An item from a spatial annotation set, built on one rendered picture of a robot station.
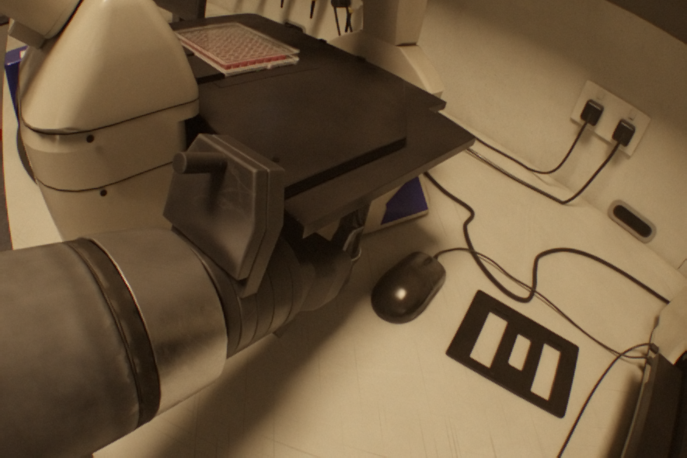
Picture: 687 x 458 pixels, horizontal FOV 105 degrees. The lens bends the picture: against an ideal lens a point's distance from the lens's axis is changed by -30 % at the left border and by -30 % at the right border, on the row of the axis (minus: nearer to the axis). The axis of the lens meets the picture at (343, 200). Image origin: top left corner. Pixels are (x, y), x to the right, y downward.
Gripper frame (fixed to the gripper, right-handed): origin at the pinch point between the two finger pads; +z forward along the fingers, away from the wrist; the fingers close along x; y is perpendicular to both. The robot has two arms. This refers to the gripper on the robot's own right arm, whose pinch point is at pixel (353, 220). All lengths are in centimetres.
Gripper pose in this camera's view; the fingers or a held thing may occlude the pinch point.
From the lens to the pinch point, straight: 35.5
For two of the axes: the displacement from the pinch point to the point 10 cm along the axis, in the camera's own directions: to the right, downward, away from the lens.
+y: -4.0, 8.8, 2.8
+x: 8.1, 4.8, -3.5
